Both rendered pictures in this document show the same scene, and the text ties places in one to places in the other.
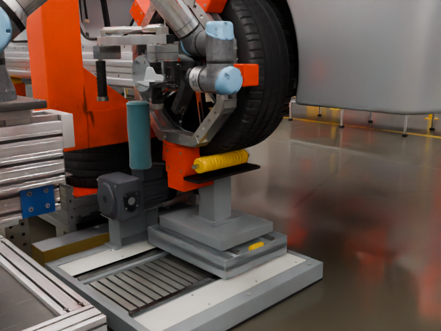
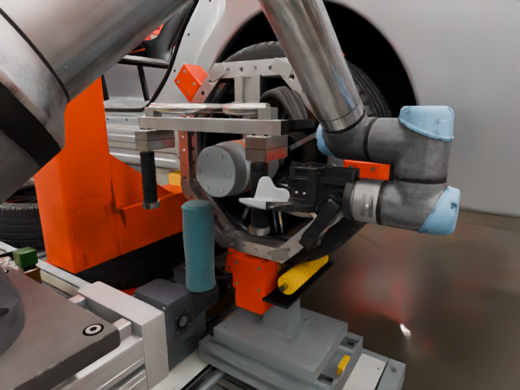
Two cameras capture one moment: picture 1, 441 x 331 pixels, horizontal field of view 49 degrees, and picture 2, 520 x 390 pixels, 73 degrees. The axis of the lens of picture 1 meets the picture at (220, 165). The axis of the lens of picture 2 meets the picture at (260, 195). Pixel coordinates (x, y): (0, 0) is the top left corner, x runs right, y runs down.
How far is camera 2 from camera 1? 97 cm
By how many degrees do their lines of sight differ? 13
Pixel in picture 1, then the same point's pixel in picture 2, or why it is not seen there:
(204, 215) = (271, 325)
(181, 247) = (251, 373)
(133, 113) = (194, 220)
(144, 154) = (208, 271)
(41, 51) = not seen: hidden behind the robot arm
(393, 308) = not seen: outside the picture
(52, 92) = (68, 193)
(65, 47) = (85, 128)
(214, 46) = (429, 154)
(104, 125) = (138, 224)
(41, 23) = not seen: hidden behind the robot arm
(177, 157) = (253, 272)
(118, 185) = (167, 307)
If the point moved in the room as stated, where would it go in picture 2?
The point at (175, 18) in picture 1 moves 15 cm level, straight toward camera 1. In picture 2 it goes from (339, 97) to (410, 94)
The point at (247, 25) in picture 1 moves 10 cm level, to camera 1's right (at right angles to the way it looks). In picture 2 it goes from (367, 105) to (402, 105)
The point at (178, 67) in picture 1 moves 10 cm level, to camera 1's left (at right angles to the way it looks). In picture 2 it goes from (319, 179) to (265, 182)
